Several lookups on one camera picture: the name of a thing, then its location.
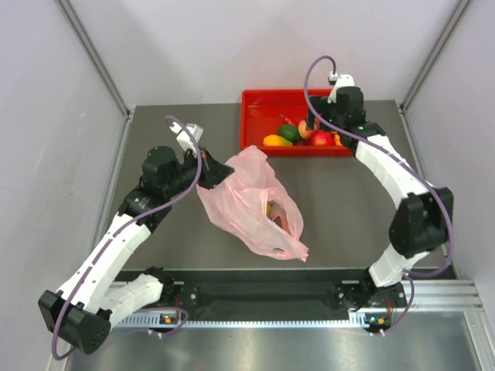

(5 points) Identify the yellow mango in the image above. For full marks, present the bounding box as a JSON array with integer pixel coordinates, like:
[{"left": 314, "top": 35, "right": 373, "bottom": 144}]
[{"left": 262, "top": 134, "right": 293, "bottom": 147}]

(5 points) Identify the red plastic tray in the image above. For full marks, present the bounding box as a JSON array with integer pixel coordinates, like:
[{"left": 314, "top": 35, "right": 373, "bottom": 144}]
[{"left": 240, "top": 89, "right": 352, "bottom": 158}]

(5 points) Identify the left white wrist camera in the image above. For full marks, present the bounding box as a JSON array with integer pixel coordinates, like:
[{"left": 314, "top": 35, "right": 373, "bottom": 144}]
[{"left": 169, "top": 121, "right": 204, "bottom": 151}]

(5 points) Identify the pink wrinkled peach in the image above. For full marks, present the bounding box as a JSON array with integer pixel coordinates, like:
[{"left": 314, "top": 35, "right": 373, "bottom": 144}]
[{"left": 298, "top": 119, "right": 320, "bottom": 140}]

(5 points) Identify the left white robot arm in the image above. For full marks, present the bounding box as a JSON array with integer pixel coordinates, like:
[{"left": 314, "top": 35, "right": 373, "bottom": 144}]
[{"left": 38, "top": 146, "right": 234, "bottom": 355}]

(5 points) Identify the green avocado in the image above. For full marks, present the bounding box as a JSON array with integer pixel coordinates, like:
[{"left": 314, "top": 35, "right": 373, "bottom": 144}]
[{"left": 278, "top": 124, "right": 300, "bottom": 143}]

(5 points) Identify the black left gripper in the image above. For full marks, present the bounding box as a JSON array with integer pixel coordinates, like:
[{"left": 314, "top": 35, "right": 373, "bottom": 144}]
[{"left": 164, "top": 145, "right": 234, "bottom": 198}]

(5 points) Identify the red apple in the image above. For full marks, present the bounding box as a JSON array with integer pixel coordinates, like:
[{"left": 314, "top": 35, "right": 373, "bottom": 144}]
[{"left": 309, "top": 130, "right": 335, "bottom": 147}]

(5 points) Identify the pink plastic bag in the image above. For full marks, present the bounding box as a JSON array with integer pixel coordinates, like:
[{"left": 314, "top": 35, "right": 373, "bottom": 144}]
[{"left": 196, "top": 145, "right": 309, "bottom": 262}]

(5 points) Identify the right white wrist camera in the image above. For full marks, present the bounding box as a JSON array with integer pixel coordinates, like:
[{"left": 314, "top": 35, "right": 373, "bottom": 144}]
[{"left": 327, "top": 73, "right": 355, "bottom": 104}]

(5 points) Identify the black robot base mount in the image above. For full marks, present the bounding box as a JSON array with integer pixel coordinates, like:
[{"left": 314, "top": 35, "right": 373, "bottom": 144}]
[{"left": 115, "top": 268, "right": 409, "bottom": 312}]

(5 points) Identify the red chili pepper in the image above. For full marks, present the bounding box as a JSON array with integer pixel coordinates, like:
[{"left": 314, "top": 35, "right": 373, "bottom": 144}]
[{"left": 280, "top": 114, "right": 293, "bottom": 124}]

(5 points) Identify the grey slotted cable duct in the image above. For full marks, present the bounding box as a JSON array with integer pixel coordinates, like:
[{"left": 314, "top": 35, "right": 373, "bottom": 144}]
[{"left": 116, "top": 312, "right": 370, "bottom": 329}]

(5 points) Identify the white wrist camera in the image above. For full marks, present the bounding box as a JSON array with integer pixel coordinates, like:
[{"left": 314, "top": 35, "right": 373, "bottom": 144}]
[
  {"left": 169, "top": 121, "right": 204, "bottom": 151},
  {"left": 327, "top": 73, "right": 355, "bottom": 104}
]

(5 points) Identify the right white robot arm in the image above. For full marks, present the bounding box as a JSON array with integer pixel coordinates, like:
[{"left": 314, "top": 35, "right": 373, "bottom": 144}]
[{"left": 304, "top": 87, "right": 454, "bottom": 308}]

